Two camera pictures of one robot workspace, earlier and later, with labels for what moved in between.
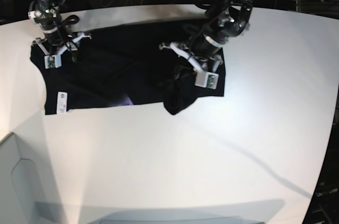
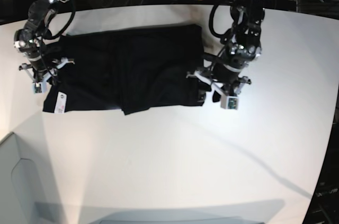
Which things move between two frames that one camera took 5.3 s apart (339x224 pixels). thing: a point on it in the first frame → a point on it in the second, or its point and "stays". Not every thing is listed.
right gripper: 204,56 → 225,79
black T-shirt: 125,66 stays
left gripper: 56,49 → 40,71
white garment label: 61,102 stays
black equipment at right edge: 324,208 stays
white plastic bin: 20,199 stays
